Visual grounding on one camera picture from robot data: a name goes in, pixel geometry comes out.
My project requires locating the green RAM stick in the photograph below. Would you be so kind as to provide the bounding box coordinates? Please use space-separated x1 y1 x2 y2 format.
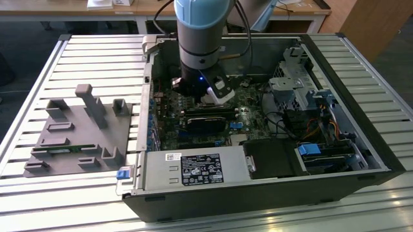
184 112 236 119
32 144 97 153

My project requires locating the black graphics card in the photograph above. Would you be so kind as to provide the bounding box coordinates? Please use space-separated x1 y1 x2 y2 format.
185 116 227 133

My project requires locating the grey case latch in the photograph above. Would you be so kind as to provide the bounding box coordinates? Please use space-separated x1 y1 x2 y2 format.
141 35 165 55

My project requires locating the green motherboard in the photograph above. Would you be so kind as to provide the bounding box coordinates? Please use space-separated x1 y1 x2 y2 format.
149 72 291 152

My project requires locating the metal disk bay cage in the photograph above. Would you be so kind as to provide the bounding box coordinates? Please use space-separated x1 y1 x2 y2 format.
267 47 332 111

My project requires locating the pale blue teach pendant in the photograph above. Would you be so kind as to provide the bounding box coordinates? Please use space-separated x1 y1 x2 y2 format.
249 0 277 31

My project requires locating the silver power supply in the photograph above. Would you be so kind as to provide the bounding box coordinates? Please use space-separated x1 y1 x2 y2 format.
134 145 255 191

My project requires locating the black plastic shroud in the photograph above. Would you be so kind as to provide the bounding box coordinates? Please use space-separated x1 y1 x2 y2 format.
240 139 310 180

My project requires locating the grey parts rack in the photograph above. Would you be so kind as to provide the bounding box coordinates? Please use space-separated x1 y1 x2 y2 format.
22 83 134 178

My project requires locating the blue case latch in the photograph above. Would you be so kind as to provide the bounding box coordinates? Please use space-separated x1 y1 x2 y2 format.
114 166 134 181

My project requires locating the hard disk in blue carrier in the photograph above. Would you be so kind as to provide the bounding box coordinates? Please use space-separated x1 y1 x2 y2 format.
296 143 354 176

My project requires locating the wooden desk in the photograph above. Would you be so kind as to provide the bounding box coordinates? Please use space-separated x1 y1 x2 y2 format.
0 0 332 34

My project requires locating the black PC case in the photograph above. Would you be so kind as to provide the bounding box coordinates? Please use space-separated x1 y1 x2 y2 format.
120 32 407 223

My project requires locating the wooden cabinet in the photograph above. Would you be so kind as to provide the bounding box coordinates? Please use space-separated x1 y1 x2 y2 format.
318 0 413 62

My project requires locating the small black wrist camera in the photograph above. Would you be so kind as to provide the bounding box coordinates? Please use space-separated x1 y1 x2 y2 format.
169 76 185 92

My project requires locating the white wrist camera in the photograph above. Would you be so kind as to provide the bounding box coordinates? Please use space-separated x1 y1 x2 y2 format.
201 72 236 106

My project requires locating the black case cable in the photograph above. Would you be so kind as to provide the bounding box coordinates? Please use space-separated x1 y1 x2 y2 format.
259 83 302 142

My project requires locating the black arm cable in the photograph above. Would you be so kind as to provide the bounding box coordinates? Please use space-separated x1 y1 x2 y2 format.
152 0 176 37
233 0 252 56

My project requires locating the yellow orange wire bundle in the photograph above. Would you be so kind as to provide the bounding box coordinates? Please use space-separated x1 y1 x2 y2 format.
306 103 342 142

